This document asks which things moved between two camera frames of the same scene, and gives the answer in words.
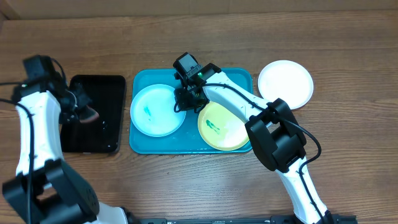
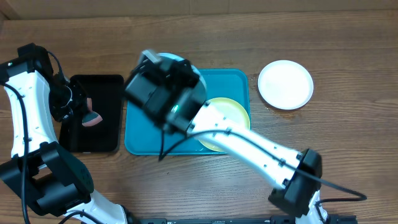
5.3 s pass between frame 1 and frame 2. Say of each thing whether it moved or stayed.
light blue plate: moved
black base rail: stayed
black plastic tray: stayed
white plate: stayed
